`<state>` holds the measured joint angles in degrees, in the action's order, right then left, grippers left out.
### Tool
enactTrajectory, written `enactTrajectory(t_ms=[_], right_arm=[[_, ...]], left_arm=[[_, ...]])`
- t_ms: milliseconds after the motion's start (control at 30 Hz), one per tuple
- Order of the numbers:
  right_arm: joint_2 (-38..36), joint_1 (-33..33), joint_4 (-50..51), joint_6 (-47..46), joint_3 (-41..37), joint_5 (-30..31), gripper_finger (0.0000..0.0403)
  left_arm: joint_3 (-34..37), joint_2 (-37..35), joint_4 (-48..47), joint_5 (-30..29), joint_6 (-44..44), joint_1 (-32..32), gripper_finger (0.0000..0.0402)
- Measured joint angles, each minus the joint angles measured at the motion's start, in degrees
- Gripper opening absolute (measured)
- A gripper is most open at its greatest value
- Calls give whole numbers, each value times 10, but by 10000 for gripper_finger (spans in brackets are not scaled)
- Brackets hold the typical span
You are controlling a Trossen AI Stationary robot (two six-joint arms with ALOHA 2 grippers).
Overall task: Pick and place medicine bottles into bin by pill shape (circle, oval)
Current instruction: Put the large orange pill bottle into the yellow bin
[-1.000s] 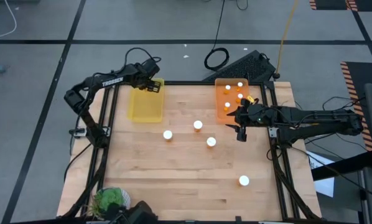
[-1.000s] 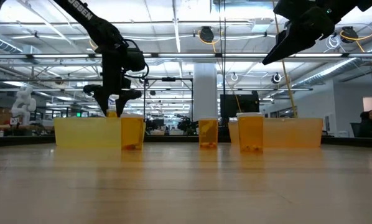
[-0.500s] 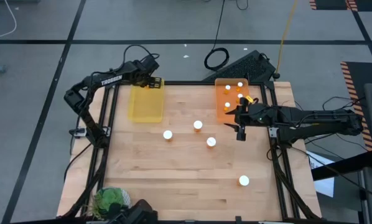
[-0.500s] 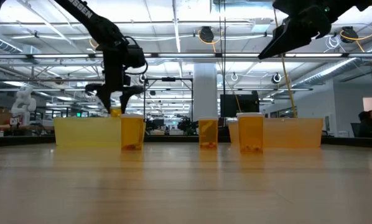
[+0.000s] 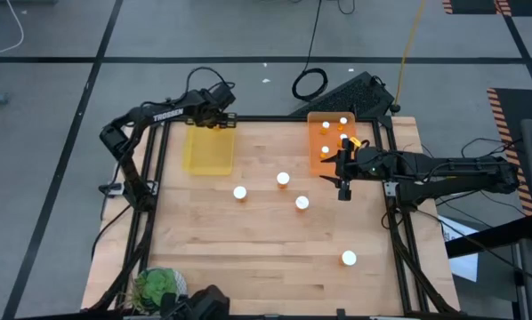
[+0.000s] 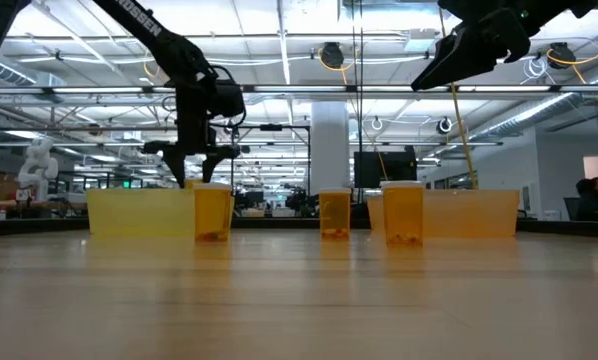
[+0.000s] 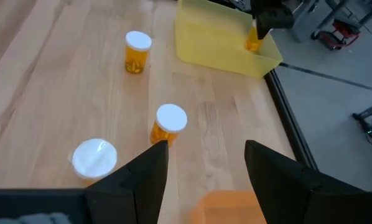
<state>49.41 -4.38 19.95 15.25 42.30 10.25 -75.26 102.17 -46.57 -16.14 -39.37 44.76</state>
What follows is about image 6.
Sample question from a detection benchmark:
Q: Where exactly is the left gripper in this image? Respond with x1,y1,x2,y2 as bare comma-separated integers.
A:
142,73,251,190

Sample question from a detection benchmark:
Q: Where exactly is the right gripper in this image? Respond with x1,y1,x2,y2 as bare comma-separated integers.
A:
410,5,531,93

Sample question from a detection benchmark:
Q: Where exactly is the yellow translucent plastic bin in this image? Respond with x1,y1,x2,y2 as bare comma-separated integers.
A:
85,187,237,240

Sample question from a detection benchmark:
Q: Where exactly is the orange translucent plastic bin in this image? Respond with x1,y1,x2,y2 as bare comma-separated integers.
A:
366,188,521,240

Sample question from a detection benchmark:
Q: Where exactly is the black monitor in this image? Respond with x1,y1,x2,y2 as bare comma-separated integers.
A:
353,146,419,190

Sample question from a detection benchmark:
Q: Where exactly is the white pillar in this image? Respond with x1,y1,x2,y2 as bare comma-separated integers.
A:
310,101,351,194

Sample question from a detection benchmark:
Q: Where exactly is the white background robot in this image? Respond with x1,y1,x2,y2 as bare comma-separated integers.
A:
16,136,60,202

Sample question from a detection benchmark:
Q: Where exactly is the black office chair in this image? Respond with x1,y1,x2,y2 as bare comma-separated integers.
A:
562,196,581,222

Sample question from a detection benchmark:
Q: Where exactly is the person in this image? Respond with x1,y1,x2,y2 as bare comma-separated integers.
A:
575,175,598,222

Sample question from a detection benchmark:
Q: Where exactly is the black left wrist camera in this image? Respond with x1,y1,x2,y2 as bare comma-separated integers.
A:
211,82,246,120

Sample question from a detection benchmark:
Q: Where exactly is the yellow hanging cable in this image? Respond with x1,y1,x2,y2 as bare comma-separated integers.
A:
437,0,479,191

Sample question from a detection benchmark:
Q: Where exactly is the silver ventilation duct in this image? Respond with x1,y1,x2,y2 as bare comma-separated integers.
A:
466,59,598,144

